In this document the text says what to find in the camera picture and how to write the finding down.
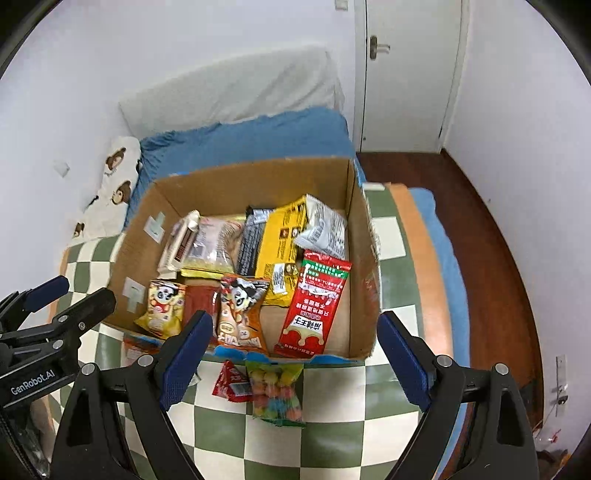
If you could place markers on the dark red snack packet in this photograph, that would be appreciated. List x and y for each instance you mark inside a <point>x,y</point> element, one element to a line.
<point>201,300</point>

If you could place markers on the colourful candy ball bag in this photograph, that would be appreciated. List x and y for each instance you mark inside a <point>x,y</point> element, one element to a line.
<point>274,397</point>

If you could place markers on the white grey snack packet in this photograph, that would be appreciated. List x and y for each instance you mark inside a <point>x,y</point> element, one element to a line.
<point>323,226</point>

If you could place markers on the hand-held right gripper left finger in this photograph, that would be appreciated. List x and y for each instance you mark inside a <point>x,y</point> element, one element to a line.
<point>184,364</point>

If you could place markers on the bear print pillow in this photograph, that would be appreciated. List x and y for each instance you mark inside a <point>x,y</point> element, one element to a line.
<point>115,184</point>

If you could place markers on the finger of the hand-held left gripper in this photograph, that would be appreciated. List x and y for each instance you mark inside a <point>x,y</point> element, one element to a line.
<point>87,314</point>
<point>41,293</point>

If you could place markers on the red white snack packet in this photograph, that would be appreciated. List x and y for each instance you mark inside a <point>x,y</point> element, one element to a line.
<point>314,300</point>

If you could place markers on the white light switch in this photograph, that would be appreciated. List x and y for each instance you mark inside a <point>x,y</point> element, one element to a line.
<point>340,4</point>

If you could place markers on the white door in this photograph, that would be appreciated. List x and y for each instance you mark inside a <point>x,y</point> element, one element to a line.
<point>415,83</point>

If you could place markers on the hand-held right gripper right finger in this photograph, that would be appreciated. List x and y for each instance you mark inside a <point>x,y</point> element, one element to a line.
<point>406,364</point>

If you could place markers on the yellow panda snack packet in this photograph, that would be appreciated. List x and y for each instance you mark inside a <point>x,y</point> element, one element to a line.
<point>161,307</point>

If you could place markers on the white headboard cushion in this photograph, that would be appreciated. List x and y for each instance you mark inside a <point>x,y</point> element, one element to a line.
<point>231,87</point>

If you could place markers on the red triangular snack packet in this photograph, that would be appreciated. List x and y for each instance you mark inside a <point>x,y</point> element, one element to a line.
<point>231,383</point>

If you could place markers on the small white paper strip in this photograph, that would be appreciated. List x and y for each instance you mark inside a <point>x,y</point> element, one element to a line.
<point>374,187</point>

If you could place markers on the bed with blue sheet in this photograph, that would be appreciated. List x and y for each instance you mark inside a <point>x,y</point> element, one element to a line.
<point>277,138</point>

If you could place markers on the green white checkered mat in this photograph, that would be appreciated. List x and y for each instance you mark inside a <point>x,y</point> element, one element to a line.
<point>323,415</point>

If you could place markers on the pink clear snack packet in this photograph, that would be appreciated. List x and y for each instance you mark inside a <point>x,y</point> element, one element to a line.
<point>214,244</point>

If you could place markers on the chocolate stick biscuit packet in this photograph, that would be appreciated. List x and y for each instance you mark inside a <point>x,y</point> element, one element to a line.
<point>178,244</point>

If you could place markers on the black snack bar packet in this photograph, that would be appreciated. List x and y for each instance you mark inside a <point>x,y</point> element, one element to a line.
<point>249,244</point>

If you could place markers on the large orange panda snack packet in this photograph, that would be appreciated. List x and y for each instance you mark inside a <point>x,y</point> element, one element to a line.
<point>240,314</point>

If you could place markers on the cardboard box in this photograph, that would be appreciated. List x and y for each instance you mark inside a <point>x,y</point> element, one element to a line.
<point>254,184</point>

